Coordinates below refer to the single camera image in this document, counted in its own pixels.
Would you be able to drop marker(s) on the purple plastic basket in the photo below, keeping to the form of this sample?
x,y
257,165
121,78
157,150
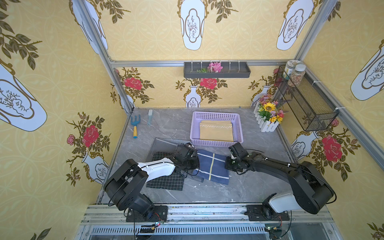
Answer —
x,y
215,116

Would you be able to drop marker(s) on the grey checked pillowcase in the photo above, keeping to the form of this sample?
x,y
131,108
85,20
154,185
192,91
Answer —
x,y
195,178

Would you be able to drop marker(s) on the navy striped pillowcase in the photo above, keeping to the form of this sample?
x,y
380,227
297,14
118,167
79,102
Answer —
x,y
212,167

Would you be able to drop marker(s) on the flower pot white fence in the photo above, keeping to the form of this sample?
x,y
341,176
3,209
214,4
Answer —
x,y
268,113

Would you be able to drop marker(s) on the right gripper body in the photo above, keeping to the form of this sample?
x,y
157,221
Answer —
x,y
229,164

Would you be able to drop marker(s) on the jar with white lid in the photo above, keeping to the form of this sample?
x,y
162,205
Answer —
x,y
297,75

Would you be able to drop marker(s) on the black wire mesh shelf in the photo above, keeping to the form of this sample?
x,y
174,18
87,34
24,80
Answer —
x,y
309,104

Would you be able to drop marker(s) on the left circuit board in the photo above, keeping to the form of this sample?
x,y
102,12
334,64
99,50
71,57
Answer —
x,y
149,229

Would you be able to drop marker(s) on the right circuit board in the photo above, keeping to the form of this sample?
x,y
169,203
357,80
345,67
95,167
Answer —
x,y
273,230

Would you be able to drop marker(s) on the blue garden fork toy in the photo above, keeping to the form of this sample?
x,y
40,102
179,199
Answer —
x,y
135,120

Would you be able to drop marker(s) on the yellow pillowcase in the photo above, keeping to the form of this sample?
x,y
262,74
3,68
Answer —
x,y
216,131

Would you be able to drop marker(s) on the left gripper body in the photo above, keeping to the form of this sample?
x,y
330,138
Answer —
x,y
193,162

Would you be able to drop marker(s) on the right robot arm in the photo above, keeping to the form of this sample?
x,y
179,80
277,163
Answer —
x,y
310,191

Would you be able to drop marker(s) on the pink artificial flower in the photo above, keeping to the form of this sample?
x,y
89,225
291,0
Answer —
x,y
215,67

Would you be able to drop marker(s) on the dark grey wall shelf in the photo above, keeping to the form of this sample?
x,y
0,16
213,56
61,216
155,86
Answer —
x,y
231,69

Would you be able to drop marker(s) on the black grid folded pillowcase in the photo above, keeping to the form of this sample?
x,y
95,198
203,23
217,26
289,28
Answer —
x,y
175,181

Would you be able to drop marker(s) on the jar with patterned lid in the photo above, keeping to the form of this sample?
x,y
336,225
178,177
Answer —
x,y
289,67

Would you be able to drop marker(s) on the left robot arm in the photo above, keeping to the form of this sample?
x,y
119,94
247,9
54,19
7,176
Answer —
x,y
125,185

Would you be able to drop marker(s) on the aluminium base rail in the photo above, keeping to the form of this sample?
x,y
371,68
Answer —
x,y
204,219

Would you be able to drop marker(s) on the light blue small brush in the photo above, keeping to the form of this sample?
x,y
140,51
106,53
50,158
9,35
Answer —
x,y
150,116

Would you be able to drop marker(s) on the circuit board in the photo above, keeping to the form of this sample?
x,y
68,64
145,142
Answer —
x,y
273,230
149,229

